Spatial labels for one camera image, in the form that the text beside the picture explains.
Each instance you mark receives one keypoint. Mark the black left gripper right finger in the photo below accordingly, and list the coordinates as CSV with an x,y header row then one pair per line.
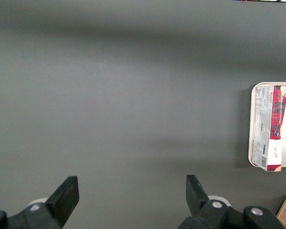
x,y
197,198

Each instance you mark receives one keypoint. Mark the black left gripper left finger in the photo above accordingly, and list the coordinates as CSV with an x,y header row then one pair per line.
x,y
62,202

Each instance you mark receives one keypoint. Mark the red tartan shortbread box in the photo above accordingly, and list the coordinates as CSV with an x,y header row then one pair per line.
x,y
271,124

